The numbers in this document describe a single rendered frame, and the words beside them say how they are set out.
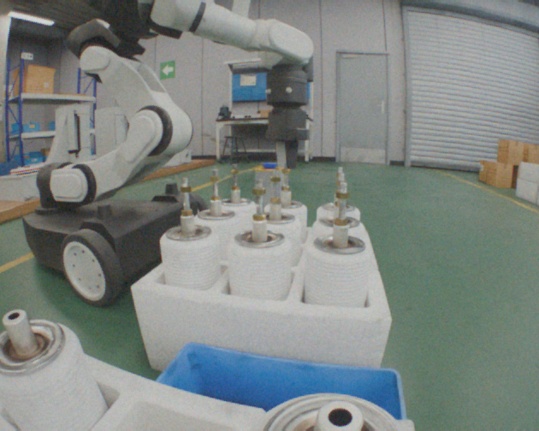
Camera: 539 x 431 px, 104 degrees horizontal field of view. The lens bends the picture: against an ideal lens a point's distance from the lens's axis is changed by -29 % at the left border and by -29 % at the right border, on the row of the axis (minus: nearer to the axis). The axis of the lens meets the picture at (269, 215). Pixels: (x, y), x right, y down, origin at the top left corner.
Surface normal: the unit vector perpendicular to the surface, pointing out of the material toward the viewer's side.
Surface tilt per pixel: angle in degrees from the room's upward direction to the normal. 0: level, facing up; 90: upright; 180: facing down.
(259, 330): 90
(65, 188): 90
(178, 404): 0
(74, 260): 90
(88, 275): 90
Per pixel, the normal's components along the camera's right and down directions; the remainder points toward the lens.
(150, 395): 0.00, -0.97
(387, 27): -0.24, 0.25
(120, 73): -0.03, 0.60
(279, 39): 0.51, 0.22
